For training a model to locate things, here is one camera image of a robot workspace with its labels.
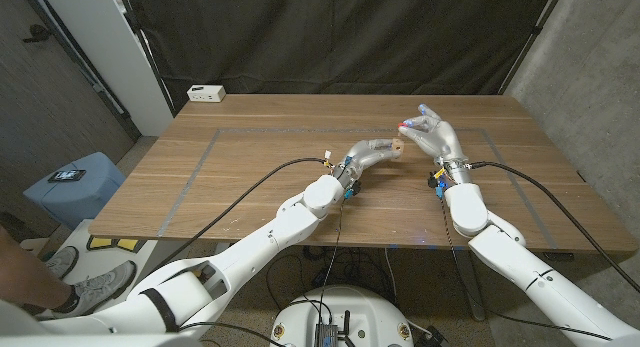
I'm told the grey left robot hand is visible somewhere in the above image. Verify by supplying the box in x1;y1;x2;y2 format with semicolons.
333;138;404;188

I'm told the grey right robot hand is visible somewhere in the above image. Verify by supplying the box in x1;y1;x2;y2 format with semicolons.
397;104;474;186

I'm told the wooden table panel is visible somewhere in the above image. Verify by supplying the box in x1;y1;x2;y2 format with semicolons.
157;126;559;251

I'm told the black curtain backdrop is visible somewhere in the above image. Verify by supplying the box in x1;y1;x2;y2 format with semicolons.
122;0;559;113

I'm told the grey table leg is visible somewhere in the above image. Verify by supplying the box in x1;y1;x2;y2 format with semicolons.
452;249;487;322

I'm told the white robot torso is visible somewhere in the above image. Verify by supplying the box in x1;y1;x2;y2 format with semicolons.
269;285;415;347

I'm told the white power strip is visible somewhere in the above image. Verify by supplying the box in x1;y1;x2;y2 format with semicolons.
186;84;227;103

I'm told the white floor platform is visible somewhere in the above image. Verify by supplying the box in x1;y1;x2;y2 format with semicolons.
49;219;166;288

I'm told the yellow and black floor pad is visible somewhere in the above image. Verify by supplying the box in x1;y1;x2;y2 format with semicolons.
87;235;146;252

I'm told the white pillar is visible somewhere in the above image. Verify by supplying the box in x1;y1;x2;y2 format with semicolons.
37;0;174;137

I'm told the blue stool with phone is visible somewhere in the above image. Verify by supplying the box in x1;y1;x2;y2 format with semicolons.
22;151;126;231

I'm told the grey sneaker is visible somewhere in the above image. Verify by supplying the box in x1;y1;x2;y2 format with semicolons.
43;245;80;281
47;260;138;322

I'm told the black phone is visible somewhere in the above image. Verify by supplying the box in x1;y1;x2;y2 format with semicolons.
47;169;87;183

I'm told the person's bare leg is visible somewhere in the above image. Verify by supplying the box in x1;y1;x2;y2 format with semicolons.
0;226;71;311

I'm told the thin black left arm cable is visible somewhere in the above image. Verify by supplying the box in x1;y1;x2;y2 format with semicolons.
179;199;346;347

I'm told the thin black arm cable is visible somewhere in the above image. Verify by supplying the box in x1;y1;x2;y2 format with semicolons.
439;196;614;342
179;199;346;347

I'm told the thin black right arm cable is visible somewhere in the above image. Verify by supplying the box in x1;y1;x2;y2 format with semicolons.
439;196;614;342

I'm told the black floor cable bundle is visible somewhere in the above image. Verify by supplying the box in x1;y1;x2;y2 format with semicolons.
264;244;401;313

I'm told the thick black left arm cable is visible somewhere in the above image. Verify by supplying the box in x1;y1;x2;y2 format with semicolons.
159;157;331;268

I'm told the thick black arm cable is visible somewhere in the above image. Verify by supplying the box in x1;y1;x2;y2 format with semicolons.
159;157;331;268
469;160;640;294

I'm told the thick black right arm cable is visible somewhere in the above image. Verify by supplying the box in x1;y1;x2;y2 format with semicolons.
469;160;640;294

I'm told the black backdrop frame pole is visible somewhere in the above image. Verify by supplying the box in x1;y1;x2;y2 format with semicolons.
117;0;176;118
499;0;569;96

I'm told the black door handle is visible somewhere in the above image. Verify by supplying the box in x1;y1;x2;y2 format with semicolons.
21;24;54;43

